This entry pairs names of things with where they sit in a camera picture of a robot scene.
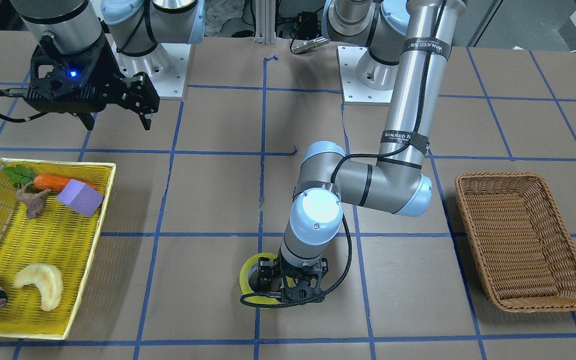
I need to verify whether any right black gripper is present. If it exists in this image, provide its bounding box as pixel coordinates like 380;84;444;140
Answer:
23;35;160;132

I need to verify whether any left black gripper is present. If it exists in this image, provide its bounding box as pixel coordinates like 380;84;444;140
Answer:
257;255;329;303

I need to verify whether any yellow tape roll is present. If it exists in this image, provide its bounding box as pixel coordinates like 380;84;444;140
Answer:
238;252;282;309

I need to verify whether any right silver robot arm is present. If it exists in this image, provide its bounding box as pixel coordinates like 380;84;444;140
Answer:
8;0;205;130

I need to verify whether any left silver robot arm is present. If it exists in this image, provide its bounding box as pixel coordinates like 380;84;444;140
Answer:
240;0;467;309

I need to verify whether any purple foam block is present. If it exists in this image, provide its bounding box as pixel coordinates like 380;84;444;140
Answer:
56;178;104;218

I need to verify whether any orange toy carrot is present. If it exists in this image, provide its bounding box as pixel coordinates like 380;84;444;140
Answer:
32;173;74;192

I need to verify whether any brown toy figurine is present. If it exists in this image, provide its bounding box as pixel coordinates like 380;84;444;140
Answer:
14;180;51;220

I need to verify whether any yellow woven tray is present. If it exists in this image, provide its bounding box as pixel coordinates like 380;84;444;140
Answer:
0;158;116;340

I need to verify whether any pale toy croissant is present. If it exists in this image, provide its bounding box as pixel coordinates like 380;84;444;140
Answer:
13;263;63;312

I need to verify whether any brown wicker basket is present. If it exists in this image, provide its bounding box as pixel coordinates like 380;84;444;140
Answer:
454;172;576;313

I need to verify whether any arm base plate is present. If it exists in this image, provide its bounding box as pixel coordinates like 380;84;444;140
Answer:
337;45;399;107
112;43;194;100

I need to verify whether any aluminium frame post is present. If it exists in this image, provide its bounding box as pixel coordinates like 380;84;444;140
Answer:
252;0;277;47

